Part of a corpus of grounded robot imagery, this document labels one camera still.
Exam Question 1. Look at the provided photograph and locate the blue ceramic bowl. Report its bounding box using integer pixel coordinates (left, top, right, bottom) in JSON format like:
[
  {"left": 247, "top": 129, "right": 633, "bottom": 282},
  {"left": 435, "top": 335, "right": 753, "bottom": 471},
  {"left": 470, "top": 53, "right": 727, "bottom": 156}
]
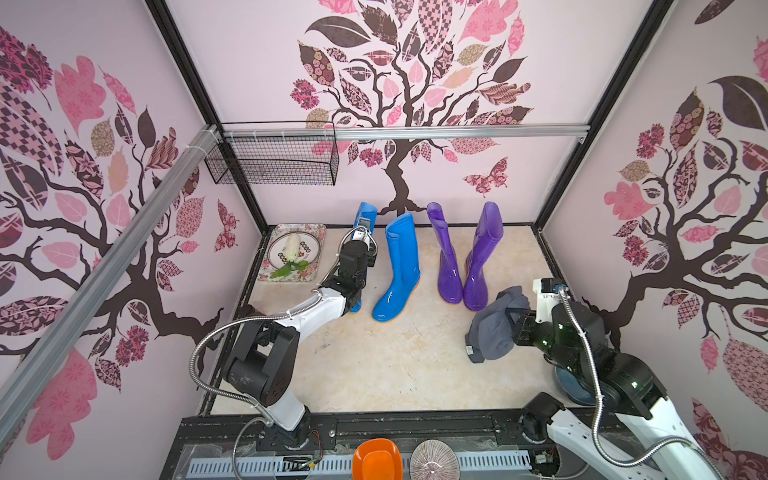
[{"left": 554, "top": 367, "right": 596, "bottom": 407}]

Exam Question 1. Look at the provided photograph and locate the aluminium rail left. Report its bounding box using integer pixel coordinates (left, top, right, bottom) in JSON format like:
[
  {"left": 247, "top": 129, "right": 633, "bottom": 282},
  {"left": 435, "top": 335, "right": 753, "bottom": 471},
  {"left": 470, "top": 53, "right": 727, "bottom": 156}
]
[{"left": 1, "top": 126, "right": 220, "bottom": 445}]

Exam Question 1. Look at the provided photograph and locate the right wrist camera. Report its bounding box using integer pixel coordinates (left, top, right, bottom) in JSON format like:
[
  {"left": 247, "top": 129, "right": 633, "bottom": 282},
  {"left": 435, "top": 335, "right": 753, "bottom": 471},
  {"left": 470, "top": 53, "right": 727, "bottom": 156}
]
[{"left": 532, "top": 278, "right": 566, "bottom": 323}]

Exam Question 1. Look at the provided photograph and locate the floral tray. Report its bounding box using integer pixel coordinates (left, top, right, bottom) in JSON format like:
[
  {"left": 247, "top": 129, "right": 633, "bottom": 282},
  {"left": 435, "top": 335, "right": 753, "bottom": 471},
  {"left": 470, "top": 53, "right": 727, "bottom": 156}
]
[{"left": 257, "top": 223, "right": 326, "bottom": 283}]

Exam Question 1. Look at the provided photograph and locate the blue boot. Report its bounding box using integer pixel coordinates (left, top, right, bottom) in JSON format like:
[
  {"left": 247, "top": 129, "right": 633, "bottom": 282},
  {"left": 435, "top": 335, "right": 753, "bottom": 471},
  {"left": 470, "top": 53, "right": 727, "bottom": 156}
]
[
  {"left": 347, "top": 201, "right": 379, "bottom": 314},
  {"left": 372, "top": 213, "right": 421, "bottom": 323}
]

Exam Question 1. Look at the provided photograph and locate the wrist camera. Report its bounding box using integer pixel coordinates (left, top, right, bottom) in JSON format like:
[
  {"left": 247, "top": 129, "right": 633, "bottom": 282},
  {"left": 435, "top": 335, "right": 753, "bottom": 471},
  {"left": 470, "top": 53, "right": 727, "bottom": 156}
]
[
  {"left": 532, "top": 278, "right": 566, "bottom": 323},
  {"left": 352, "top": 217, "right": 371, "bottom": 246}
]

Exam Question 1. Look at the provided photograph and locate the purple boot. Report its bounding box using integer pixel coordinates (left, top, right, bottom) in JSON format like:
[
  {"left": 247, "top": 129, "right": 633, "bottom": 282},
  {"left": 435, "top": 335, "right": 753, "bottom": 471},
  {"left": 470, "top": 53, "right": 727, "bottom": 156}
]
[
  {"left": 463, "top": 202, "right": 504, "bottom": 312},
  {"left": 427, "top": 202, "right": 463, "bottom": 304}
]

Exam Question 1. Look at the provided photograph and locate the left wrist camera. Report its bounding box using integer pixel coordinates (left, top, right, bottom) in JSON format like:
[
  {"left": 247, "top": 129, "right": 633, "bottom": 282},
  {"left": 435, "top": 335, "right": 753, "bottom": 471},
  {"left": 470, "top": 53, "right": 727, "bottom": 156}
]
[{"left": 352, "top": 217, "right": 371, "bottom": 246}]

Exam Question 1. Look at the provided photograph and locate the orange plastic bowl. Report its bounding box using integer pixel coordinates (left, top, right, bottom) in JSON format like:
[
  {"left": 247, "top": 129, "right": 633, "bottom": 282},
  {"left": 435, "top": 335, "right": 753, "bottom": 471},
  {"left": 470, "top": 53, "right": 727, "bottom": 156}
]
[{"left": 352, "top": 438, "right": 404, "bottom": 480}]

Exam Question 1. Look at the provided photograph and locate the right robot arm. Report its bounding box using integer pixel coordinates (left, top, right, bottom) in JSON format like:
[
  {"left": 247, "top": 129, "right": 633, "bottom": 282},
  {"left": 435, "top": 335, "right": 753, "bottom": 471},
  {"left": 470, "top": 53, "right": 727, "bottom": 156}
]
[{"left": 505, "top": 297, "right": 723, "bottom": 479}]

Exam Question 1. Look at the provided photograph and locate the patterned plate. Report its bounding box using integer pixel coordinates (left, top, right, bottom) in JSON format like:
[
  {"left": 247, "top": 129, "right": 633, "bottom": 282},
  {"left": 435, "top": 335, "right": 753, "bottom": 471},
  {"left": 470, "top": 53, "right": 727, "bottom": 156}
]
[{"left": 265, "top": 231, "right": 322, "bottom": 270}]

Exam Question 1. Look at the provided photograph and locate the white flower with leaves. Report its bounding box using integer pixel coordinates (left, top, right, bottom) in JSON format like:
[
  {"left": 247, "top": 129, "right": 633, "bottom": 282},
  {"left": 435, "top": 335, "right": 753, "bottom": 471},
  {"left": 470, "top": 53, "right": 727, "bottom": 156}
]
[{"left": 270, "top": 233, "right": 309, "bottom": 279}]

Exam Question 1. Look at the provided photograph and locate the white slotted cable duct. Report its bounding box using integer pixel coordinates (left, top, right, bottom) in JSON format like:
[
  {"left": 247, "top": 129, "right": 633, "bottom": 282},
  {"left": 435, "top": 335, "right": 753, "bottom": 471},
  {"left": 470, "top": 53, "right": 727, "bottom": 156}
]
[{"left": 185, "top": 449, "right": 535, "bottom": 480}]

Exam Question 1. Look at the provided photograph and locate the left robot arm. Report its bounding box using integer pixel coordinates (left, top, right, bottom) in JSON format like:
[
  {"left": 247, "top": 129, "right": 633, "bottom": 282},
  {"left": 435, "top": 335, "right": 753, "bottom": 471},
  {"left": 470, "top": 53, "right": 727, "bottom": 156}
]
[{"left": 223, "top": 227, "right": 377, "bottom": 432}]

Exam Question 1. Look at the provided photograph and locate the right flexible metal conduit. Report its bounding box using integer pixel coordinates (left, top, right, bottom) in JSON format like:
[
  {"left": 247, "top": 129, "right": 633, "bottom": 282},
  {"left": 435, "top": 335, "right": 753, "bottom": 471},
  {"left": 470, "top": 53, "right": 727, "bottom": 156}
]
[{"left": 555, "top": 284, "right": 724, "bottom": 479}]

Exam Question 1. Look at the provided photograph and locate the grey cloth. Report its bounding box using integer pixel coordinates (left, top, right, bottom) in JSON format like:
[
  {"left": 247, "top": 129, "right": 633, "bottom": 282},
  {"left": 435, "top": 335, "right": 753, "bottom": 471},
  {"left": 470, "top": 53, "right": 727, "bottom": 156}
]
[{"left": 465, "top": 286, "right": 530, "bottom": 364}]

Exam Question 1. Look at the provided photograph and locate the flexible metal conduit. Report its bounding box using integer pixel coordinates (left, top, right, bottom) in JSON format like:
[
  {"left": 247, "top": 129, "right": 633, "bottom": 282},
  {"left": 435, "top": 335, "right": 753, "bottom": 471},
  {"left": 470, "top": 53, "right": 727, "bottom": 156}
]
[
  {"left": 188, "top": 226, "right": 378, "bottom": 421},
  {"left": 555, "top": 284, "right": 724, "bottom": 479}
]

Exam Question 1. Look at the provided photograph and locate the left flexible metal conduit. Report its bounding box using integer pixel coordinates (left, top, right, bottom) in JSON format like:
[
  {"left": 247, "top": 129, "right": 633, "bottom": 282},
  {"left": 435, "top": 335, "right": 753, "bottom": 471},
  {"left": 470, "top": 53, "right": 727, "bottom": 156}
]
[{"left": 188, "top": 226, "right": 378, "bottom": 421}]

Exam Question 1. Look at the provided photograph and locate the aluminium rail back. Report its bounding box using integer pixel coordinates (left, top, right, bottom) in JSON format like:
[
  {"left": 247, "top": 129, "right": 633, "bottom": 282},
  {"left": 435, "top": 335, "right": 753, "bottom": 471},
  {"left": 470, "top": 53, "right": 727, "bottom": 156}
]
[{"left": 223, "top": 123, "right": 590, "bottom": 141}]

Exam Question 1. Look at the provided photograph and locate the aluminium rail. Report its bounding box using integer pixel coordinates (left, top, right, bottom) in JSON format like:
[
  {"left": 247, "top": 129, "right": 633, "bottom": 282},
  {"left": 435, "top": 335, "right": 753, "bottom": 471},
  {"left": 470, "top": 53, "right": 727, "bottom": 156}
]
[
  {"left": 223, "top": 123, "right": 590, "bottom": 141},
  {"left": 1, "top": 126, "right": 220, "bottom": 445}
]

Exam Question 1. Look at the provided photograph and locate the black wire basket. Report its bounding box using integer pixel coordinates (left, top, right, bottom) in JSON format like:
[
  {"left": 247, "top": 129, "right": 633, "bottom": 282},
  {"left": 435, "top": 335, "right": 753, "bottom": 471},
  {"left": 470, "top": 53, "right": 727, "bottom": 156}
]
[{"left": 205, "top": 120, "right": 340, "bottom": 186}]

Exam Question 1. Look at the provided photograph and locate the brown bottle black cap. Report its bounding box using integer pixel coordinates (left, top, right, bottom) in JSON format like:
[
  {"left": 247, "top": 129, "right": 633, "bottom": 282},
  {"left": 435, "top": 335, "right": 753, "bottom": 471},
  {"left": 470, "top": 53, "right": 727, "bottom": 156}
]
[{"left": 235, "top": 304, "right": 263, "bottom": 320}]

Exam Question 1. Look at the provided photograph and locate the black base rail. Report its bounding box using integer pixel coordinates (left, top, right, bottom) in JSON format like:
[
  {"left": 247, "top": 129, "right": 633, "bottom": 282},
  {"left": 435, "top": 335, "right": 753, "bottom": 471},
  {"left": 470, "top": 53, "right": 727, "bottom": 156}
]
[{"left": 170, "top": 409, "right": 534, "bottom": 453}]

